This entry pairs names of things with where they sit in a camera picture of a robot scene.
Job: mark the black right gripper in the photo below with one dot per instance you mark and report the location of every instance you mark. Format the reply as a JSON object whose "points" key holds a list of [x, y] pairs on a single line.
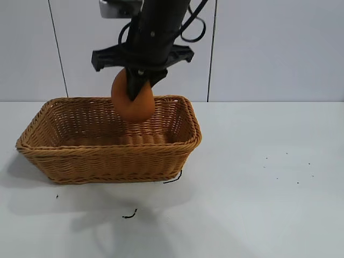
{"points": [[150, 51]]}

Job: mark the orange round bread bun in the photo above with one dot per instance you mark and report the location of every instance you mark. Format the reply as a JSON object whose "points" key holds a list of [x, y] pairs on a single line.
{"points": [[134, 107]]}

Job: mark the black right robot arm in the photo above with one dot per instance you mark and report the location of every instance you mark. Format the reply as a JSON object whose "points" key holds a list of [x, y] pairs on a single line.
{"points": [[161, 13]]}

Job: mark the brown wicker basket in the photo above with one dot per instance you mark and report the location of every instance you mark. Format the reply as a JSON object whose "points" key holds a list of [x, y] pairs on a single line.
{"points": [[107, 158]]}

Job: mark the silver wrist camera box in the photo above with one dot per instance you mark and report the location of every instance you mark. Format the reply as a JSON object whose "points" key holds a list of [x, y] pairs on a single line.
{"points": [[115, 9]]}

